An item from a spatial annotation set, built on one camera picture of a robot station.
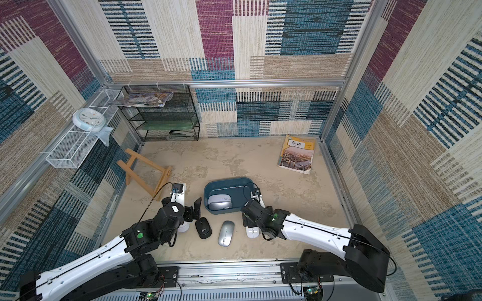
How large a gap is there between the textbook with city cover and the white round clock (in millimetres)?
868

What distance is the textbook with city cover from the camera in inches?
42.2

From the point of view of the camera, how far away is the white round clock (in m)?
0.74

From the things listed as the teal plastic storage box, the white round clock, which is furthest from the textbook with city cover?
the white round clock
